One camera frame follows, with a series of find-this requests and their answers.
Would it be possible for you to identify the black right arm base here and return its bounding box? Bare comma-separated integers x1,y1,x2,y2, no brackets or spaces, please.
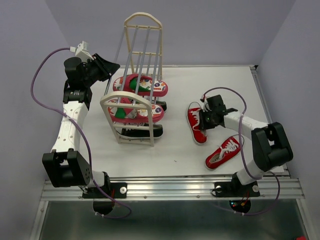
211,181,261,214

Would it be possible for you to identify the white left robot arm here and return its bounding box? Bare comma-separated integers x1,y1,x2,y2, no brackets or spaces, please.
42,53,120,197

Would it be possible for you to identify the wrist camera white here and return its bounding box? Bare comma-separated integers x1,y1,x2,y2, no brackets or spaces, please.
69,41,94,63
200,94,210,112

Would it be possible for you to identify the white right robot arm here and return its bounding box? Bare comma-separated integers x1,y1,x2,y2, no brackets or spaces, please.
199,95,293,195

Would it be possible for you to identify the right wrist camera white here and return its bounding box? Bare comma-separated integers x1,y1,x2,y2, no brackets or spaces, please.
200,94,210,112

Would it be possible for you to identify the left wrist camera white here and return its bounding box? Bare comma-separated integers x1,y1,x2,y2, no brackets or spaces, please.
69,41,94,63

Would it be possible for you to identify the cream and chrome shoe shelf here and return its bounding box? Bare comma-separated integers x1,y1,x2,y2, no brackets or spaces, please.
100,12,169,146

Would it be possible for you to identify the aluminium mounting rail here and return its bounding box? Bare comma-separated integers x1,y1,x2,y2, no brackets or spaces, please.
40,176,305,202

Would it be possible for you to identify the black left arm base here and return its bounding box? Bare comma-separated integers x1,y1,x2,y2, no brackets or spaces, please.
82,182,128,218

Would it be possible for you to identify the red sneaker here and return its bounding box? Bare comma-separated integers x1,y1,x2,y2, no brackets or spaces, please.
205,135,241,170
186,101,207,145

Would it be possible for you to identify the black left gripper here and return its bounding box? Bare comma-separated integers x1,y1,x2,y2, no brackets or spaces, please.
83,53,121,87

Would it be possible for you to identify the pink green flip-flop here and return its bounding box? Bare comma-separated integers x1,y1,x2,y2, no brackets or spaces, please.
107,104,165,124
112,73,169,97

